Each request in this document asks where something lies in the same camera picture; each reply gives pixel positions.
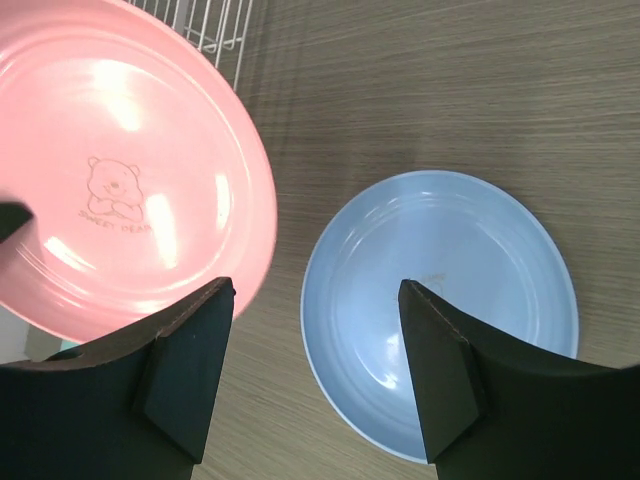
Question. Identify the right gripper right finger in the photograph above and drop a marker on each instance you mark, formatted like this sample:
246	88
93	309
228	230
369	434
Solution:
491	406

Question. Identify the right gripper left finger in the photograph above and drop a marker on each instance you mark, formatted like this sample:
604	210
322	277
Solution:
134	404

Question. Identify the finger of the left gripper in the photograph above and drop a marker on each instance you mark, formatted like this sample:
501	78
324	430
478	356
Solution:
13	216

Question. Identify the pink plate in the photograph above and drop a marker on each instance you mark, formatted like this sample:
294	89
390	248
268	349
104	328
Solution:
146	176

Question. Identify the blue plate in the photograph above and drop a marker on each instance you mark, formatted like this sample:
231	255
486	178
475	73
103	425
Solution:
466	240

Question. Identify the teal folding board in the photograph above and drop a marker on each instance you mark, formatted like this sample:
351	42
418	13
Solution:
66	345

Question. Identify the white wire dish rack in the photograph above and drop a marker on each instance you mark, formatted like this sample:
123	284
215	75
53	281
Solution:
219	29

